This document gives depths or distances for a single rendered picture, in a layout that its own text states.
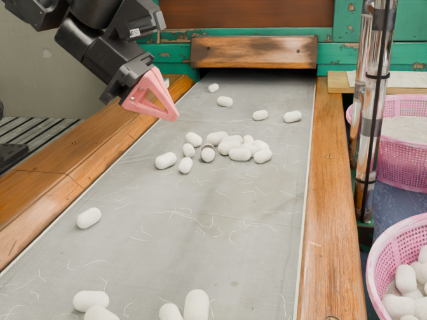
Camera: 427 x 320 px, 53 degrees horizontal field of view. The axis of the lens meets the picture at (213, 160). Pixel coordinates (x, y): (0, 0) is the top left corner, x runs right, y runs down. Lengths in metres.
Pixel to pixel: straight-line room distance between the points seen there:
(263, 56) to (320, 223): 0.62
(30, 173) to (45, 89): 1.69
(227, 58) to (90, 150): 0.47
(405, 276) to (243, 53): 0.71
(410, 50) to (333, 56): 0.17
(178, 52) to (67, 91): 1.21
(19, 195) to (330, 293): 0.39
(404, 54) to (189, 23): 0.51
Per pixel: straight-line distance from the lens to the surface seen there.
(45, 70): 2.30
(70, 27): 0.65
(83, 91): 2.22
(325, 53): 1.08
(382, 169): 0.76
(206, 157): 0.66
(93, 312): 0.40
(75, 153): 0.69
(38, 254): 0.52
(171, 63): 1.15
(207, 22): 1.11
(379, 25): 0.51
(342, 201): 0.52
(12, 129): 1.18
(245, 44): 1.05
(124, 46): 0.64
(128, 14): 0.61
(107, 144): 0.72
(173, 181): 0.62
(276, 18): 1.08
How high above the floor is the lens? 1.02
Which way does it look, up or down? 25 degrees down
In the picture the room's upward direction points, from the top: 3 degrees counter-clockwise
